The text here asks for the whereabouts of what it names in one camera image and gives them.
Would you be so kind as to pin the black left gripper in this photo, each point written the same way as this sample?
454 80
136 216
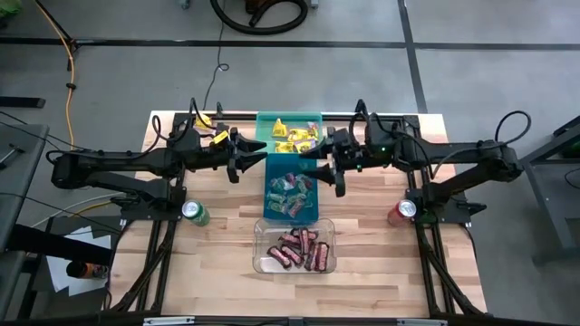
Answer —
215 154

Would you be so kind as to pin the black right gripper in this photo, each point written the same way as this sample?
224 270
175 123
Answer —
349 151

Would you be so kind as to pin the pink candy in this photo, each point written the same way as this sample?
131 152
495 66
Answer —
307 185
291 178
295 208

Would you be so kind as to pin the yellow pink candy bag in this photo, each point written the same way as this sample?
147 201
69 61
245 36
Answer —
312 131

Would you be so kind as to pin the clear candy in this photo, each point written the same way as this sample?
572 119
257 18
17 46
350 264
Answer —
275 197
276 183

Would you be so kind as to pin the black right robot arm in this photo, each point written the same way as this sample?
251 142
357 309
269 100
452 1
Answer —
453 154

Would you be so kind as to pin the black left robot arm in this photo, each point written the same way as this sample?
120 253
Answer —
113 163

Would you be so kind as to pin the green translucent plastic bin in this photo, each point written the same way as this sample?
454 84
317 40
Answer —
267 136

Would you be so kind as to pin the blue plastic bin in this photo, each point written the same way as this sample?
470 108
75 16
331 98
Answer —
271 166

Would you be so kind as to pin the yellow tape label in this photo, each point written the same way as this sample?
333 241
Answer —
220 137

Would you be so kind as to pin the black table clamp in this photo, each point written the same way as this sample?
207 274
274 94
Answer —
361 108
219 109

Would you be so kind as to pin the green soda can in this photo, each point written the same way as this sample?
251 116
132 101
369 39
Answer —
197 213

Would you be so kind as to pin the red soda can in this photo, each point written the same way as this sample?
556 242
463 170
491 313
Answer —
401 215

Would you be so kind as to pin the clear plastic bin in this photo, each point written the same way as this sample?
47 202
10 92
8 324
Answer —
272 268

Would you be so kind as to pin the orange black bottle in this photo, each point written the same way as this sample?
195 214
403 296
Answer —
88 271

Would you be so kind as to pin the black stand leg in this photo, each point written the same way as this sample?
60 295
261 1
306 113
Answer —
74 44

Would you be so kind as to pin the black padded beam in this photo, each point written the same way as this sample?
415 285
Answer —
54 244

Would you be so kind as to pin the white paper sheets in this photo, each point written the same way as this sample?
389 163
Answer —
59 276

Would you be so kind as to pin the grey side table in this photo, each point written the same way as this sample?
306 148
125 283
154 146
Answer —
22 190

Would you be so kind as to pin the black flat bar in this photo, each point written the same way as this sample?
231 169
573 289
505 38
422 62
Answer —
22 102

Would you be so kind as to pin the metal hand tool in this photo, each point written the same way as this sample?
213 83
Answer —
11 154

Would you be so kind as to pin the person's foot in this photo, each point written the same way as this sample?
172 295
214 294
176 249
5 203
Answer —
9 8

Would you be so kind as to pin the black aluminium table frame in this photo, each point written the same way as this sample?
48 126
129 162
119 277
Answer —
335 118

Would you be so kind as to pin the silver metal bracket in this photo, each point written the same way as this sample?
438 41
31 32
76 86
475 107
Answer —
421 322
167 321

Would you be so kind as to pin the black metal cart frame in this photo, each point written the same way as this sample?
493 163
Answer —
534 157

